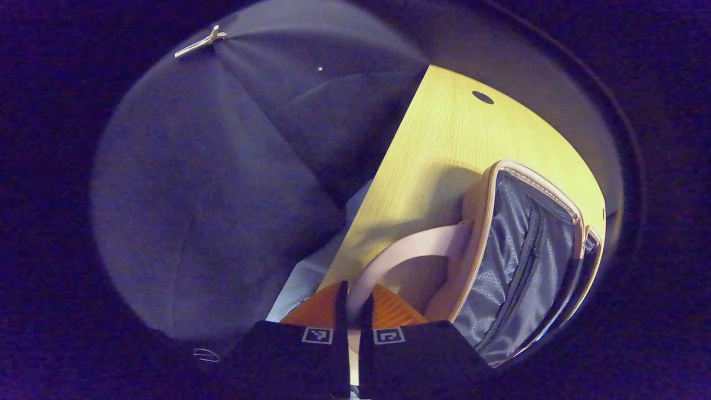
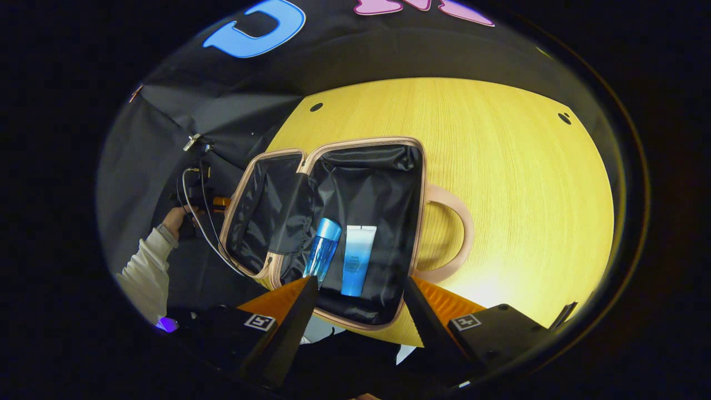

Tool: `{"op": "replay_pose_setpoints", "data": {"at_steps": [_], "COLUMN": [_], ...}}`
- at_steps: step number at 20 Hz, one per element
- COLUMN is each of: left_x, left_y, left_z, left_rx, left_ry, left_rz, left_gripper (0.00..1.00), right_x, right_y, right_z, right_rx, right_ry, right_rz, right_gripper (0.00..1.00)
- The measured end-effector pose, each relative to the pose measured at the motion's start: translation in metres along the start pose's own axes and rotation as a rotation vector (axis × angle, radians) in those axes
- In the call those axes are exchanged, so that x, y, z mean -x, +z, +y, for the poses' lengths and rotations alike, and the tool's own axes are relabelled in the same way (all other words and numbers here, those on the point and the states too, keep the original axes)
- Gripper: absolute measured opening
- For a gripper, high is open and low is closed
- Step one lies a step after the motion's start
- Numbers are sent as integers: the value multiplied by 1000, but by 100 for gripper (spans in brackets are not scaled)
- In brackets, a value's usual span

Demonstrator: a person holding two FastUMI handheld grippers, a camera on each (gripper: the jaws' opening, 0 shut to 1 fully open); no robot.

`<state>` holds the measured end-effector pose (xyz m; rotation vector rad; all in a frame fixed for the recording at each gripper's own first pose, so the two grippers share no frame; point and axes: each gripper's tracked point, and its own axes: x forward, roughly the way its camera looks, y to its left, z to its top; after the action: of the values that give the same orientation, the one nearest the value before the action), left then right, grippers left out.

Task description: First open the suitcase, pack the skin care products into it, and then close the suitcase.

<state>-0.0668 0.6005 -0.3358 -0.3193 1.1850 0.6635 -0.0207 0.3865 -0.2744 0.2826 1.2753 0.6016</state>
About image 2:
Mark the pink clip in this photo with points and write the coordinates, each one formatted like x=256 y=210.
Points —
x=136 y=93

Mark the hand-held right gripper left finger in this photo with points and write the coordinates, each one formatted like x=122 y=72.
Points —
x=289 y=333

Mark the pink suitcase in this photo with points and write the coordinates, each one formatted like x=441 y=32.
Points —
x=366 y=183

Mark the blue white skin care tube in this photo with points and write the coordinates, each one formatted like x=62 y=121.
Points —
x=355 y=261

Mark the blue skin care bottle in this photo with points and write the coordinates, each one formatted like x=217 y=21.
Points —
x=325 y=244

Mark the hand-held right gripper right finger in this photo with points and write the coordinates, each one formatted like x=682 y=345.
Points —
x=430 y=322

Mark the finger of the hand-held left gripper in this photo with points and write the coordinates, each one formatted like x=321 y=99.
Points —
x=222 y=203

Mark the purple glowing light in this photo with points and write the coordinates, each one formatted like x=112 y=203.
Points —
x=166 y=324

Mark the black backdrop cloth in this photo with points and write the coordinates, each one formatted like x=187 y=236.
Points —
x=183 y=111

